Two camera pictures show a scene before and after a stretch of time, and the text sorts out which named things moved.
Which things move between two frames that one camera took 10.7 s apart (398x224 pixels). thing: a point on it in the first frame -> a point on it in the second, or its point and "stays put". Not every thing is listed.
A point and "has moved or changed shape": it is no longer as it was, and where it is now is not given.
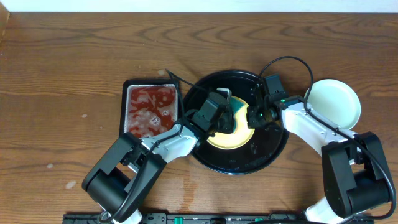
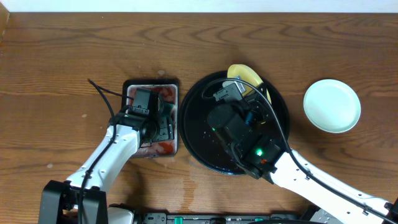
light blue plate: [336, 100] stays put
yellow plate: [240, 137] has moved or changed shape
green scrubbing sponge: [236, 104] has moved or changed shape
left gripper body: [226, 123] -> [166, 128]
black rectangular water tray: [148, 106] stays put
